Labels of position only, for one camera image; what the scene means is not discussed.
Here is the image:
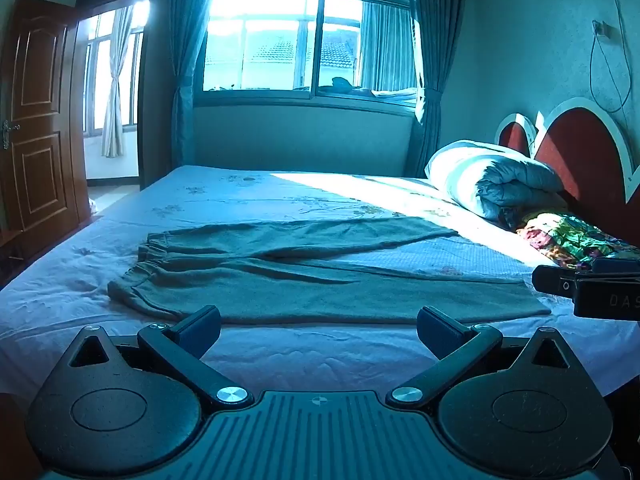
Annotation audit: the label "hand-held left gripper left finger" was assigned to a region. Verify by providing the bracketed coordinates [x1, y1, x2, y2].
[66, 304, 255, 409]

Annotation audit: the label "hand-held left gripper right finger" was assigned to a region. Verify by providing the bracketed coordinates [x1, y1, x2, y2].
[385, 306, 577, 409]

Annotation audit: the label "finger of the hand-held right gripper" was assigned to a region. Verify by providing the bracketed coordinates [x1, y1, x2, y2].
[531, 264, 577, 295]

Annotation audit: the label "grey-green pants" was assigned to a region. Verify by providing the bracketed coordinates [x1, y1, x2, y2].
[107, 216, 552, 325]

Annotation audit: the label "colourful printed blanket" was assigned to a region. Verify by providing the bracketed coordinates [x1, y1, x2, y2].
[515, 211, 640, 271]

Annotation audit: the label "rolled striped quilt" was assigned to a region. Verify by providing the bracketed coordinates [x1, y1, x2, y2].
[424, 140, 568, 221]

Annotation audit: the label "red and white headboard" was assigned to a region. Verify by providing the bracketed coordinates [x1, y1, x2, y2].
[495, 97, 640, 211]

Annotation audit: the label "bed with pale floral sheet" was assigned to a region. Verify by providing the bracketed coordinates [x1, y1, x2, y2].
[0, 162, 640, 403]

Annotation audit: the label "dark curtain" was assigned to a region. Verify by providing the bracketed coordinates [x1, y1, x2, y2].
[407, 0, 453, 177]
[167, 0, 223, 167]

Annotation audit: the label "white tied curtain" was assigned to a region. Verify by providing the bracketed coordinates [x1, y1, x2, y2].
[101, 6, 135, 159]

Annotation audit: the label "brown wooden door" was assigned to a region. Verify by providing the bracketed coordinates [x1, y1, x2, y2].
[0, 0, 95, 243]

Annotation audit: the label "hallway window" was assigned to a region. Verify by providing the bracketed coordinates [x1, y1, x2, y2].
[80, 0, 152, 140]

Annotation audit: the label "sheer window curtain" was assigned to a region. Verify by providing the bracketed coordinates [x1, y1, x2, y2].
[359, 0, 417, 92]

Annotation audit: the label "large bedroom window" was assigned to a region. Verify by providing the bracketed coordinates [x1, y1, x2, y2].
[192, 0, 418, 108]

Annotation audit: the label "hanging wall cable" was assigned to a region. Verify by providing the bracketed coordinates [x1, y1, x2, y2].
[588, 0, 635, 114]

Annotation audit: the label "metal door handle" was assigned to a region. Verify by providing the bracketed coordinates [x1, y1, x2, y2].
[1, 119, 22, 150]

